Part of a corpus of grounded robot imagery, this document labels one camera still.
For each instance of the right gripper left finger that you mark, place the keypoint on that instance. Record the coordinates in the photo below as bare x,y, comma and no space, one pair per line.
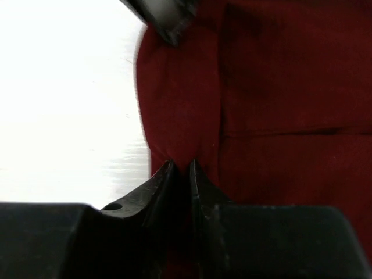
146,208

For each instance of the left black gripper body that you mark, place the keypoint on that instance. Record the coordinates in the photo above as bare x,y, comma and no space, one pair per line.
169,17

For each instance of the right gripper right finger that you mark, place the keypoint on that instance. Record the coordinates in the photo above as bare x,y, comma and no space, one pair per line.
204,194

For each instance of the dark red t-shirt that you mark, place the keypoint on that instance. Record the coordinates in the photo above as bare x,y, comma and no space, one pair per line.
273,99

